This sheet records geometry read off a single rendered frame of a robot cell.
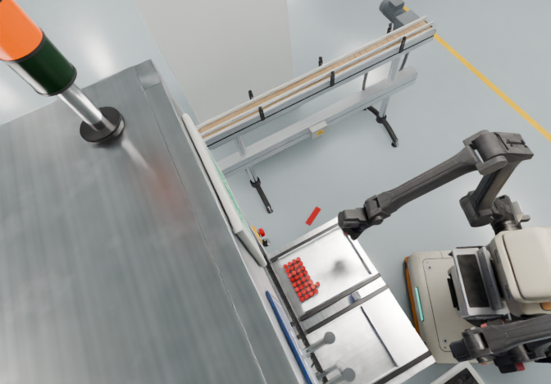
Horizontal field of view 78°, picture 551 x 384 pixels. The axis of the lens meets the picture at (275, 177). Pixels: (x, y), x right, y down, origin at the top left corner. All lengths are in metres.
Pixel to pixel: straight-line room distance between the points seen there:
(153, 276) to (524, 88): 3.44
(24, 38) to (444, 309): 2.21
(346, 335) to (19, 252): 1.30
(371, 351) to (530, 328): 0.67
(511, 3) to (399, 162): 2.12
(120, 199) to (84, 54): 4.08
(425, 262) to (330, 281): 0.87
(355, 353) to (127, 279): 1.27
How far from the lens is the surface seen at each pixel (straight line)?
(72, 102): 0.49
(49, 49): 0.44
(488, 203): 1.34
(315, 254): 1.63
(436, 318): 2.28
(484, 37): 3.92
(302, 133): 2.35
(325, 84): 2.07
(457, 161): 1.08
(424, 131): 3.07
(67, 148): 0.55
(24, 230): 0.53
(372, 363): 1.60
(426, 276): 2.31
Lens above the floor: 2.47
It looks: 63 degrees down
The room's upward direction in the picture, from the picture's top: 16 degrees counter-clockwise
